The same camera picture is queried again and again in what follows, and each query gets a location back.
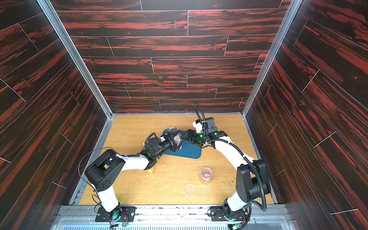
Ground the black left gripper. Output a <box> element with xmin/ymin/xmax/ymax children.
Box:
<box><xmin>153</xmin><ymin>130</ymin><xmax>184</xmax><ymax>160</ymax></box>

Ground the clear jar with mixed cookies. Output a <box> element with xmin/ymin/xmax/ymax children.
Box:
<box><xmin>169</xmin><ymin>127</ymin><xmax>183</xmax><ymax>150</ymax></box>

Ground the clear jar with pink cookie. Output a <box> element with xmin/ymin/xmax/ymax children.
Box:
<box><xmin>200</xmin><ymin>168</ymin><xmax>213</xmax><ymax>185</ymax></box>

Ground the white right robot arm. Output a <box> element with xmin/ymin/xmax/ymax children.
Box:
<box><xmin>182</xmin><ymin>130</ymin><xmax>271</xmax><ymax>213</ymax></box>

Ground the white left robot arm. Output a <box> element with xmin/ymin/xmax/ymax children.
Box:
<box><xmin>85</xmin><ymin>138</ymin><xmax>182</xmax><ymax>214</ymax></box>

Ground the clear jar with yellow cookies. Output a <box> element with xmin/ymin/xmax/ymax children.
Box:
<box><xmin>146</xmin><ymin>166</ymin><xmax>156</xmax><ymax>175</ymax></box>

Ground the teal plastic tray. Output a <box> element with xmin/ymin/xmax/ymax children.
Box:
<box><xmin>165</xmin><ymin>141</ymin><xmax>201</xmax><ymax>159</ymax></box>

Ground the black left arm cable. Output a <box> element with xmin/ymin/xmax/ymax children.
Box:
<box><xmin>77</xmin><ymin>132</ymin><xmax>157</xmax><ymax>202</ymax></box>

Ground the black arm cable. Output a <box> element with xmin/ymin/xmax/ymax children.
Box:
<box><xmin>77</xmin><ymin>132</ymin><xmax>157</xmax><ymax>202</ymax></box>
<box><xmin>194</xmin><ymin>103</ymin><xmax>267</xmax><ymax>212</ymax></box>

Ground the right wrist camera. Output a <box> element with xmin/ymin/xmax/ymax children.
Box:
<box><xmin>193</xmin><ymin>117</ymin><xmax>218</xmax><ymax>135</ymax></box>

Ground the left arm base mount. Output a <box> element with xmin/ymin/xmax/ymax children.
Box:
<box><xmin>94</xmin><ymin>202</ymin><xmax>137</xmax><ymax>227</ymax></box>

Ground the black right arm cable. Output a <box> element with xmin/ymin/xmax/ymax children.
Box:
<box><xmin>194</xmin><ymin>103</ymin><xmax>267</xmax><ymax>212</ymax></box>

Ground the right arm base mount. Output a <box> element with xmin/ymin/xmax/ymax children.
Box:
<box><xmin>206</xmin><ymin>199</ymin><xmax>252</xmax><ymax>230</ymax></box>

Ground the aluminium frame post right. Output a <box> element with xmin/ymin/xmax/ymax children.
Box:
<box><xmin>242</xmin><ymin>0</ymin><xmax>303</xmax><ymax>121</ymax></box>

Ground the aluminium frame post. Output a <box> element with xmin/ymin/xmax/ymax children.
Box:
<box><xmin>37</xmin><ymin>0</ymin><xmax>115</xmax><ymax>126</ymax></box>
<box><xmin>242</xmin><ymin>0</ymin><xmax>303</xmax><ymax>121</ymax></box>

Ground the aluminium frame post left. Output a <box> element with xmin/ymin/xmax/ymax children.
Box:
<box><xmin>37</xmin><ymin>0</ymin><xmax>115</xmax><ymax>126</ymax></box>

